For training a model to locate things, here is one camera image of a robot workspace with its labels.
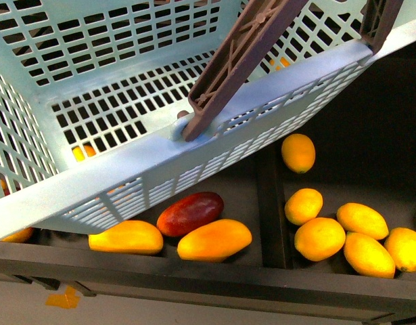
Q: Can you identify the yellow mango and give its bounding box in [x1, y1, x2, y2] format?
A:
[177, 219, 252, 263]
[88, 220, 164, 255]

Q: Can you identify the light teal plastic basket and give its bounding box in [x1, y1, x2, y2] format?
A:
[0, 1, 416, 240]

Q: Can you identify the brown basket handle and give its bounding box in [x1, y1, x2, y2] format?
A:
[182, 0, 405, 143]

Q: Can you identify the red mango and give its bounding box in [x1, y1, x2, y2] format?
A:
[156, 192, 224, 237]

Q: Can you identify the yellow lemon centre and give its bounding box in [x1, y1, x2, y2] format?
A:
[281, 133, 316, 174]

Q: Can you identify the black fruit display tray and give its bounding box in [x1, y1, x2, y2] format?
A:
[0, 43, 416, 324]

